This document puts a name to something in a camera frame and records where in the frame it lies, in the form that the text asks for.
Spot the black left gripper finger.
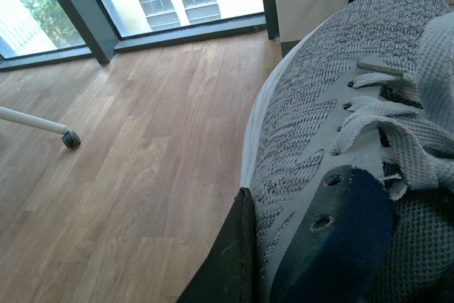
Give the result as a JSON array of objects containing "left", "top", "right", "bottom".
[{"left": 177, "top": 187, "right": 255, "bottom": 302}]

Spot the grey sneaker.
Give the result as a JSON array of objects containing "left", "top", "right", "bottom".
[{"left": 240, "top": 0, "right": 453, "bottom": 302}]

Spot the white chair leg with caster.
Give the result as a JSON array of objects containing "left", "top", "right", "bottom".
[{"left": 1, "top": 107, "right": 82, "bottom": 149}]

